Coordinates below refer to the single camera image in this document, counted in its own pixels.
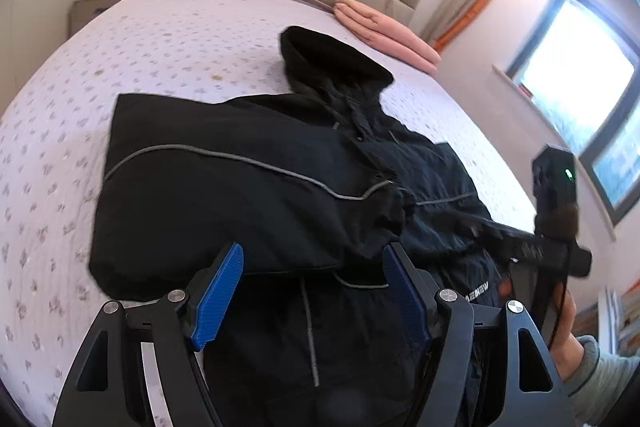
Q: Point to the folded pink blanket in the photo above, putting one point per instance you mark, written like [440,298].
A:
[385,32]

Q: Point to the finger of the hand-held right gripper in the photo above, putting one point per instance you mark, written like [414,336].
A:
[505,237]

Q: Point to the person's right hand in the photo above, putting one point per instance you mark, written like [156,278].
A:
[565,342]

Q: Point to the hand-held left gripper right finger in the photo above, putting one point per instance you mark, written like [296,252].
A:
[404,299]

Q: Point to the bed with floral quilt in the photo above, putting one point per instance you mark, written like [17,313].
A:
[175,47]

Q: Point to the window with dark frame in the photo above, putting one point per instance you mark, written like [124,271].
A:
[575,72]

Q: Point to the beige nightstand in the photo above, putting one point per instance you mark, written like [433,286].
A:
[92,9]

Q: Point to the black hooded jacket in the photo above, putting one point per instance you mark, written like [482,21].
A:
[250,207]

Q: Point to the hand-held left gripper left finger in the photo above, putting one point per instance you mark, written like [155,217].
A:
[220,294]

